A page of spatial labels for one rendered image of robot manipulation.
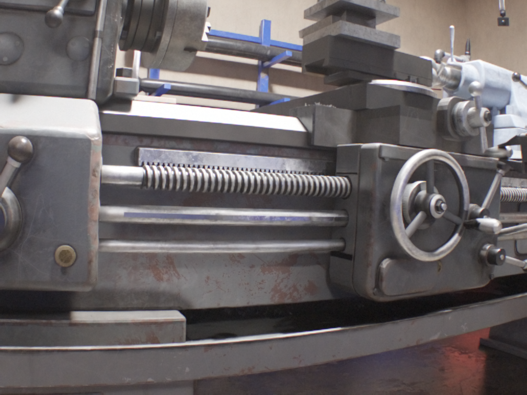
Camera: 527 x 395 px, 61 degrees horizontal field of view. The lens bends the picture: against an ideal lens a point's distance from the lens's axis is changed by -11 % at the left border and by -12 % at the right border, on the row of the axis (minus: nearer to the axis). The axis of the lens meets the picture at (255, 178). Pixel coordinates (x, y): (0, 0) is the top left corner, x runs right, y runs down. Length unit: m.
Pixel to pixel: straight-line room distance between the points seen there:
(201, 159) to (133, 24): 0.35
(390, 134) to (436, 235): 0.23
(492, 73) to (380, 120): 0.82
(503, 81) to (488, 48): 4.62
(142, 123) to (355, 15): 0.55
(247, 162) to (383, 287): 0.34
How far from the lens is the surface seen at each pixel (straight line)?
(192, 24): 1.08
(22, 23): 0.87
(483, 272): 1.18
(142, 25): 1.09
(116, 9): 0.89
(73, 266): 0.72
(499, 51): 6.29
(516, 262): 1.19
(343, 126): 1.03
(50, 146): 0.70
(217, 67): 4.48
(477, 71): 1.71
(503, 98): 1.79
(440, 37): 6.27
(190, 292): 0.95
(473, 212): 1.07
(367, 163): 0.93
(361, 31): 1.09
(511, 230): 1.21
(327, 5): 1.13
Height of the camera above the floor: 0.72
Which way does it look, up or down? level
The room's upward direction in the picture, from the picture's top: 3 degrees clockwise
